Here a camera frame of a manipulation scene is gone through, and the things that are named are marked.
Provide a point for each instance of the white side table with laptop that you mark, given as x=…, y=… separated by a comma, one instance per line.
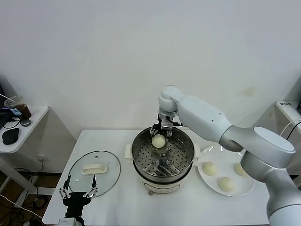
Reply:
x=35, y=117

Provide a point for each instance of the small grey round puck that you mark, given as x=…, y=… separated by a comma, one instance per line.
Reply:
x=25, y=123

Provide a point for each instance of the white electric cooker base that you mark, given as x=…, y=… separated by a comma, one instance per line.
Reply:
x=162, y=186

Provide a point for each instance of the white round plate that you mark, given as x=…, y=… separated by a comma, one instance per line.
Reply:
x=207, y=182

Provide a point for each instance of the white drinking straw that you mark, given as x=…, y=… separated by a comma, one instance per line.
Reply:
x=5, y=97

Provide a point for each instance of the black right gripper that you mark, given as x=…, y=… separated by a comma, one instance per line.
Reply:
x=159, y=122

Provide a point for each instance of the white side table with label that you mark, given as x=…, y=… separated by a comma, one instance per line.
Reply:
x=287, y=110

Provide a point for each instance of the plastic cup iced coffee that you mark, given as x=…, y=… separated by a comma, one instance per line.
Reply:
x=24, y=110

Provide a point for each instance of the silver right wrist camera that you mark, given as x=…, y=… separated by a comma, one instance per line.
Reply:
x=166, y=124

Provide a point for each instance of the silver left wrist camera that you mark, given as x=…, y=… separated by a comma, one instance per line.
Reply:
x=68, y=222

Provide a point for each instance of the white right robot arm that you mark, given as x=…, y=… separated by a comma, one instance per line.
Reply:
x=200, y=110

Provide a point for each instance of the white steamed baozi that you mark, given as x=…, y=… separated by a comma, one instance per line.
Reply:
x=239, y=169
x=209, y=169
x=158, y=142
x=226, y=184

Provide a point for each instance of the white wall socket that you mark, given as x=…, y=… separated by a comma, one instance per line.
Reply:
x=42, y=159

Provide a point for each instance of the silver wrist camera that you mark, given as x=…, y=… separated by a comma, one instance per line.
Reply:
x=68, y=222
x=166, y=124

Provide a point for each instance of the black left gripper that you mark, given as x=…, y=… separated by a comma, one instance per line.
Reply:
x=75, y=200

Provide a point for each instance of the black computer mouse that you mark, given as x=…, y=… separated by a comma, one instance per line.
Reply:
x=10, y=136

